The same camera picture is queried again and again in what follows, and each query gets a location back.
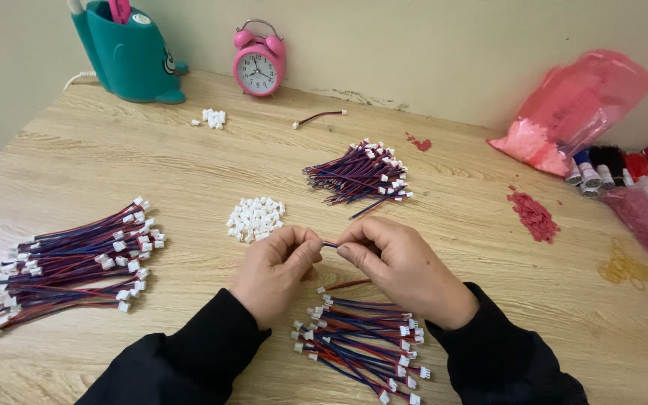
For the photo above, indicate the person's right hand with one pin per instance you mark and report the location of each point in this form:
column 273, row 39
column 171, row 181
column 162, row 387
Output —
column 408, row 275

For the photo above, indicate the person's left hand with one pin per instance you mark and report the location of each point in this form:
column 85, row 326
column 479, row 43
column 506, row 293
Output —
column 268, row 281

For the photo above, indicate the pile of white plastic connectors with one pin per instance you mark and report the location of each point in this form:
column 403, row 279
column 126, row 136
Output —
column 255, row 218

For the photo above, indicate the small red plastic bits patch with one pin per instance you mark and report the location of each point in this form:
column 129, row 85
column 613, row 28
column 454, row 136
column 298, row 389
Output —
column 419, row 143

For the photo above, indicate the pile of red plastic bits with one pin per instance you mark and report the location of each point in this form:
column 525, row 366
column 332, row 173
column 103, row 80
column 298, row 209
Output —
column 533, row 216

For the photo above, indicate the small cluster of white connectors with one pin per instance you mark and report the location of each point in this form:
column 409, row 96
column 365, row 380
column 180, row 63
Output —
column 211, row 118

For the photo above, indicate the pile of yellow rubber bands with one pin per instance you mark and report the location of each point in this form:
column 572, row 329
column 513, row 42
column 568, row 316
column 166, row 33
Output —
column 625, row 267

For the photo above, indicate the pink twin-bell alarm clock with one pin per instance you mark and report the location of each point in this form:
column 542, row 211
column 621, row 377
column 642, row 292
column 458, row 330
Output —
column 259, row 63

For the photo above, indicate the row of thread spools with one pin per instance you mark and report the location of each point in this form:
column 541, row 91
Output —
column 602, row 169

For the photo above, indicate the pink plastic bag of parts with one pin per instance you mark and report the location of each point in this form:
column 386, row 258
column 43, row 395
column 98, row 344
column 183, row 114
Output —
column 571, row 112

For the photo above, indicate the teal cartoon pen holder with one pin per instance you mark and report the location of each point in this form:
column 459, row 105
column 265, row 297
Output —
column 130, row 53

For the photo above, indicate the pink item in holder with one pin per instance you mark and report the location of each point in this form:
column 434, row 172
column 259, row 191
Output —
column 120, row 10

